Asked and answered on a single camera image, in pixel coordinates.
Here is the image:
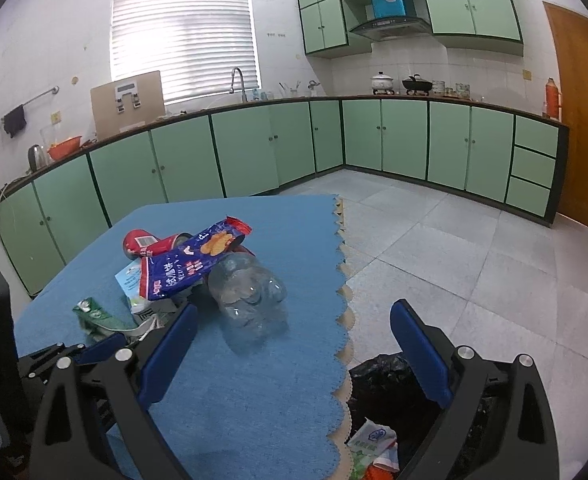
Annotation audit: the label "chrome sink faucet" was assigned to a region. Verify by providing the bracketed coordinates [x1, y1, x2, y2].
[229, 66, 248, 103]

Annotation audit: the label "green foil wrapper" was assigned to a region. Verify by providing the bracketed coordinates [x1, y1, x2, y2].
[73, 297, 140, 340]

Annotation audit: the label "blue scalloped table cloth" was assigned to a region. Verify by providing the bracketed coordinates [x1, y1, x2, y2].
[15, 195, 348, 479]

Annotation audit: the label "clear crushed plastic bottle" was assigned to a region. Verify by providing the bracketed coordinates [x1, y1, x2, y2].
[207, 252, 288, 353]

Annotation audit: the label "crushed red soda can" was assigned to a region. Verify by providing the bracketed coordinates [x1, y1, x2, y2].
[123, 229, 191, 260]

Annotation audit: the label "orange thermos flask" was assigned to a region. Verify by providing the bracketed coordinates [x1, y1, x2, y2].
[544, 78, 561, 120]

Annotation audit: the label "black wok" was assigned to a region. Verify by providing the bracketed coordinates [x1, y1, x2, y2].
[401, 74, 433, 96]

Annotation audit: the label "blue snack wrapper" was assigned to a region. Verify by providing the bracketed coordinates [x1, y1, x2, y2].
[139, 217, 252, 301]

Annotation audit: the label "black trash bag bin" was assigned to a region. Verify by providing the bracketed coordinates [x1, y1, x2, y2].
[346, 352, 500, 480]

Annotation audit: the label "orange plastic basin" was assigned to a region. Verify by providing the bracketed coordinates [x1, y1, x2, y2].
[47, 136, 82, 162]

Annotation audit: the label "cardboard box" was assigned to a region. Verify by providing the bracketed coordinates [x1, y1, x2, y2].
[90, 70, 166, 141]

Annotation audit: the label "light blue milk carton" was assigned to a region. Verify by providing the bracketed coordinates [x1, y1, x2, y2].
[115, 259, 181, 325]

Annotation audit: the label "brown wooden door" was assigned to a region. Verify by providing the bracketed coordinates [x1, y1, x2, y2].
[544, 2, 588, 226]

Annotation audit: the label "metal towel bar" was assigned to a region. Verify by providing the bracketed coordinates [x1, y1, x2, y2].
[21, 86, 60, 107]

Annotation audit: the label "white green packet in bin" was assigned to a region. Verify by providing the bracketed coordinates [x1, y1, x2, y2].
[347, 419, 399, 480]

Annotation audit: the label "green upper wall cabinets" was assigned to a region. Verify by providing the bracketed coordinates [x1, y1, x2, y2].
[297, 0, 524, 58]

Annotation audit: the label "steel electric kettle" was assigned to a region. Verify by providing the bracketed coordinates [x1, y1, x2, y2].
[27, 144, 48, 174]

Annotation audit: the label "green lower kitchen cabinets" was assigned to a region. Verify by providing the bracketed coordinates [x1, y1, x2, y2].
[0, 96, 570, 296]

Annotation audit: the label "white cooking pot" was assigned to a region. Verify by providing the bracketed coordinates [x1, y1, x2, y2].
[371, 70, 395, 96]

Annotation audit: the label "blue range hood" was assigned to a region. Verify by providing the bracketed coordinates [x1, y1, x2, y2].
[348, 0, 433, 42]

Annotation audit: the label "white window blind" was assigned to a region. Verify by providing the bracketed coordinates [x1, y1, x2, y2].
[110, 0, 262, 104]

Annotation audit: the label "dark hanging towel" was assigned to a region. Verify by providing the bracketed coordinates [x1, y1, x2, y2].
[2, 104, 26, 139]

